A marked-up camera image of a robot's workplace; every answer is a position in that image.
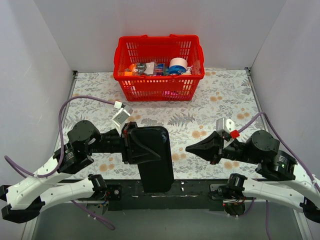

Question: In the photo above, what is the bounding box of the black zippered tool case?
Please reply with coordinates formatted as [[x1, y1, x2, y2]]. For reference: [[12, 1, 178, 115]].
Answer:
[[128, 126, 174, 193]]

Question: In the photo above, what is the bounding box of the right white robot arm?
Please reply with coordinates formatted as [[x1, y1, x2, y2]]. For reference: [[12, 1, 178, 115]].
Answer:
[[185, 130, 320, 223]]

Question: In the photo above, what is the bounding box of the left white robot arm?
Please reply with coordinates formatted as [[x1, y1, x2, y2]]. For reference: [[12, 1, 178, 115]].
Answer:
[[0, 120, 174, 224]]

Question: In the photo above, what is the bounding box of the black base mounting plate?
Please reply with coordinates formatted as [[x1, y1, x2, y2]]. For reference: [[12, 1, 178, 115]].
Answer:
[[105, 179, 227, 211]]

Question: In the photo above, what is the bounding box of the floral patterned table mat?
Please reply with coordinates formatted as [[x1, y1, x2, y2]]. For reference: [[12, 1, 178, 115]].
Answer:
[[63, 69, 265, 179]]

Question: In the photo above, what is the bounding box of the orange small box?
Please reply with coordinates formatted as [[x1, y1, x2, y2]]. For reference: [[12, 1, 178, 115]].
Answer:
[[124, 69, 133, 77]]

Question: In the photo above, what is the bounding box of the colourful packaged item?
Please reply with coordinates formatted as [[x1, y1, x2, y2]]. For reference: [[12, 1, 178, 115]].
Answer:
[[153, 63, 167, 76]]

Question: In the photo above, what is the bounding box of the red plastic shopping basket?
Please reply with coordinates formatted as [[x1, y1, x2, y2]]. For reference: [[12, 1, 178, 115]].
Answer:
[[113, 34, 205, 102]]

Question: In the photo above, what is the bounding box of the white tape roll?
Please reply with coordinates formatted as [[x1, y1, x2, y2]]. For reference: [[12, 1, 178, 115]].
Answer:
[[168, 57, 188, 75]]

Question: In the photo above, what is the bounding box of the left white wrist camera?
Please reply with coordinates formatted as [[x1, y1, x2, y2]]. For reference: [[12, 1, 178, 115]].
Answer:
[[111, 101, 133, 135]]

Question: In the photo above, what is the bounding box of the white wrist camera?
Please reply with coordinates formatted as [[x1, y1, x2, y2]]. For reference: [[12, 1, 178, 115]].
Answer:
[[215, 117, 240, 139], [111, 101, 133, 135]]

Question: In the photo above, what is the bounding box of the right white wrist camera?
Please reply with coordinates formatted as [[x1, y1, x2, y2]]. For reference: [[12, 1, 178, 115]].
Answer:
[[215, 117, 240, 139]]

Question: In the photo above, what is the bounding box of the aluminium frame rail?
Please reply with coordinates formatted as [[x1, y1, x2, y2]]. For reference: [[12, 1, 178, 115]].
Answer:
[[31, 181, 313, 240]]

